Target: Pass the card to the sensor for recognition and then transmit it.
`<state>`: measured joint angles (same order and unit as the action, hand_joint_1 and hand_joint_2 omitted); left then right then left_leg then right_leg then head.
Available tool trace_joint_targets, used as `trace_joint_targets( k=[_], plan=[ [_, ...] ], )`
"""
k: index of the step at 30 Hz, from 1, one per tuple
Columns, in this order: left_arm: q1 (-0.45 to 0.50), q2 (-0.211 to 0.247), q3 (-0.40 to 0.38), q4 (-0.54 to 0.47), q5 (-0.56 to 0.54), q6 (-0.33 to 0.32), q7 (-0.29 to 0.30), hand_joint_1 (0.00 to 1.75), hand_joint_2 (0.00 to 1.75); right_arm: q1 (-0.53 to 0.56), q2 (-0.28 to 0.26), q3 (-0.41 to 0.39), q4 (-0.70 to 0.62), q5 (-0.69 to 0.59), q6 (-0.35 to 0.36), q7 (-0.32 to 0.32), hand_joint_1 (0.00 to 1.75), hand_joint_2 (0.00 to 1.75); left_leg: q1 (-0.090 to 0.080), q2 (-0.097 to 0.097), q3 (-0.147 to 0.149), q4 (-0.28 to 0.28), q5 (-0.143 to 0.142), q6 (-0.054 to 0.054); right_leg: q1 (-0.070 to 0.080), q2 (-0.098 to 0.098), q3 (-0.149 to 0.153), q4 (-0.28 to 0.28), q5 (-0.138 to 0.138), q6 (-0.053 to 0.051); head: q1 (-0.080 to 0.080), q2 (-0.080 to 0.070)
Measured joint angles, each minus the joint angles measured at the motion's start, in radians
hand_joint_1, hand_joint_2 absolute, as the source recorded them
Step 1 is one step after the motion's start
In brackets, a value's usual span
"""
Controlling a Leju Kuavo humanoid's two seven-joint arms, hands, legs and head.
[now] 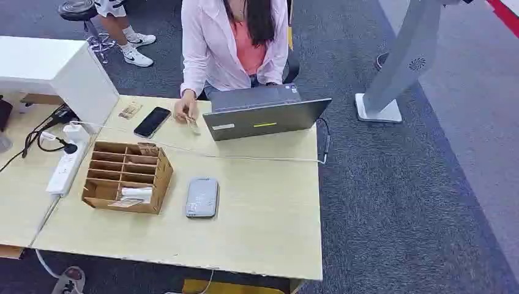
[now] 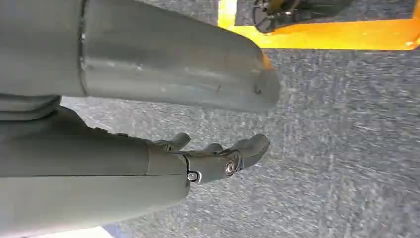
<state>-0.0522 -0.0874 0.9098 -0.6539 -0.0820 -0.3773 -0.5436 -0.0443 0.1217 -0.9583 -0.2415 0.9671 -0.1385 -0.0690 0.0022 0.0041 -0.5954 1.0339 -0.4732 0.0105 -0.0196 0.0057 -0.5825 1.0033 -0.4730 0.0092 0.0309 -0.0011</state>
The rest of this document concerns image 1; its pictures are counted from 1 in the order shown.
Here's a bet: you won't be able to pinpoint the yellow box under desk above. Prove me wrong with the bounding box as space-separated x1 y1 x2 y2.
182 279 286 294

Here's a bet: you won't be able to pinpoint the black laptop charger cable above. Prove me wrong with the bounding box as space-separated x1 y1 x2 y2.
316 116 332 165

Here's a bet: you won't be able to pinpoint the pale side desk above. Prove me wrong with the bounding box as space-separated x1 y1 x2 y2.
0 92 98 260

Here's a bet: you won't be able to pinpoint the wooden card sorting box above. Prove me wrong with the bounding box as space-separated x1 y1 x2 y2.
81 140 174 216

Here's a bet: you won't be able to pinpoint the white cable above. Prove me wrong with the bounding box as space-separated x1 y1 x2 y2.
69 120 327 165

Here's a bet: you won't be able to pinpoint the pale wooden desk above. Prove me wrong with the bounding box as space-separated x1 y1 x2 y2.
31 94 324 282

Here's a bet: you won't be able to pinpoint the card with printed pattern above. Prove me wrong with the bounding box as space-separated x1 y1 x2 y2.
118 102 143 121

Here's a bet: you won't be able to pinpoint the standing person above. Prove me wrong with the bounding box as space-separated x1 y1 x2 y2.
93 0 157 69

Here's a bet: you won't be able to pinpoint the black round stool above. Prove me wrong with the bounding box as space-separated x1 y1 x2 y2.
57 0 121 65

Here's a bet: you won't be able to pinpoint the white cards in box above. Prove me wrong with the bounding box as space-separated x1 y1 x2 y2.
120 186 154 204

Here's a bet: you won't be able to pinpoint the seated person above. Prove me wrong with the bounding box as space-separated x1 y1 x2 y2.
180 0 289 102

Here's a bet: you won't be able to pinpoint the grey kiosk stand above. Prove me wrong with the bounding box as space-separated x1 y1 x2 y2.
354 0 475 124

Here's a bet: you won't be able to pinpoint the grey laptop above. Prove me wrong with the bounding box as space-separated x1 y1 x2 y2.
203 84 333 142

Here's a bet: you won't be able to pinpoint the person's hand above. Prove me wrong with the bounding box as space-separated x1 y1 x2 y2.
174 89 200 124

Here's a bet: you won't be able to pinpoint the black smartphone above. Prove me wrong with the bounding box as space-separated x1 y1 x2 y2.
133 107 173 140

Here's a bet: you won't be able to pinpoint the white box cabinet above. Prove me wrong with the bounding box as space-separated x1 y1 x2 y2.
0 36 121 135

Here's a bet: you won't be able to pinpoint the black cable with plug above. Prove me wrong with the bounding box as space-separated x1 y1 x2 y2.
0 104 79 174

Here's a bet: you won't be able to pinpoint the black office chair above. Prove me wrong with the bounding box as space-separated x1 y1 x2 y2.
282 0 301 85

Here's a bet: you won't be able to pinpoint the small card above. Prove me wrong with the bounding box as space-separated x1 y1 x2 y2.
185 116 201 137

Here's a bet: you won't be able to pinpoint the brown card in box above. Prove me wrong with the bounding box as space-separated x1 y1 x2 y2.
137 142 160 157

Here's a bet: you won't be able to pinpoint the white floor power strip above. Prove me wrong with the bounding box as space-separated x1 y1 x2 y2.
34 249 87 294

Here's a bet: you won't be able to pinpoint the white charger plug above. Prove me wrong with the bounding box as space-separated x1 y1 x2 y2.
62 122 91 143

